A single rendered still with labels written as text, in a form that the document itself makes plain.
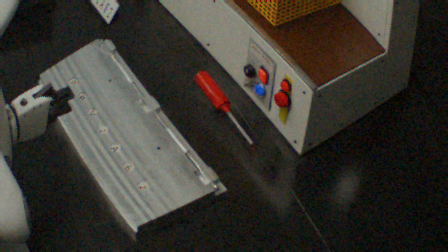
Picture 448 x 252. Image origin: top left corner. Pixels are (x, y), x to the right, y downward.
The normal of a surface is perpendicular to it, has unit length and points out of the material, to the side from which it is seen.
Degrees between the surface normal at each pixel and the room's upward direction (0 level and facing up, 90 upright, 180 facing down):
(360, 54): 0
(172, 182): 0
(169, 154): 0
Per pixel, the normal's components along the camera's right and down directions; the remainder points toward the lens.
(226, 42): -0.82, 0.41
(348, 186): 0.07, -0.61
